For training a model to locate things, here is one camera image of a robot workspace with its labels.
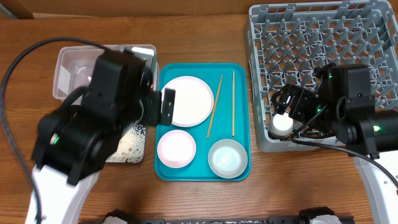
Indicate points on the clear plastic bin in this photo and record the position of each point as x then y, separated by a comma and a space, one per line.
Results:
75, 66

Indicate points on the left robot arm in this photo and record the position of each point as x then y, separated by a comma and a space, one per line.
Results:
75, 140

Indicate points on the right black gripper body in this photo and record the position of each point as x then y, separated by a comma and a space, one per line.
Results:
305, 105

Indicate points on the large white plate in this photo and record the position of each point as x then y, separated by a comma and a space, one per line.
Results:
193, 103

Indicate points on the pink bowl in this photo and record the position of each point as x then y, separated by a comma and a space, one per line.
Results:
176, 149

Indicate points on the spilled rice pile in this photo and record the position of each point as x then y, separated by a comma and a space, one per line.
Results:
130, 146

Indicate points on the black rectangular tray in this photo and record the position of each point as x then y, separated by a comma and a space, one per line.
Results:
141, 146

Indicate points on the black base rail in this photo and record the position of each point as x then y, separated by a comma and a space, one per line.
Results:
118, 216

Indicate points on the grey dish rack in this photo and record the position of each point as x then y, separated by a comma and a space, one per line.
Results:
285, 42

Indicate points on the left wooden chopstick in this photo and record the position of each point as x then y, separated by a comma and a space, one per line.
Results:
214, 107

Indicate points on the grey bowl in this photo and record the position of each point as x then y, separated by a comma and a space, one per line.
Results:
227, 159

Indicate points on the white cup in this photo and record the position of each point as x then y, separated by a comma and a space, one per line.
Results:
281, 126

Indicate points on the wooden chopstick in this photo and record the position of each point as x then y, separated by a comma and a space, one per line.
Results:
214, 107
233, 105

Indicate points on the teal serving tray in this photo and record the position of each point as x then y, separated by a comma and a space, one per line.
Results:
198, 169

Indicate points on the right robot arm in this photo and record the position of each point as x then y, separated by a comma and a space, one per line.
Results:
341, 115

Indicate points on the right wooden chopstick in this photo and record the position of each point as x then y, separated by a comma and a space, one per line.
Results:
233, 105

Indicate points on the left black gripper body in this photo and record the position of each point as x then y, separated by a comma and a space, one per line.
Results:
150, 103

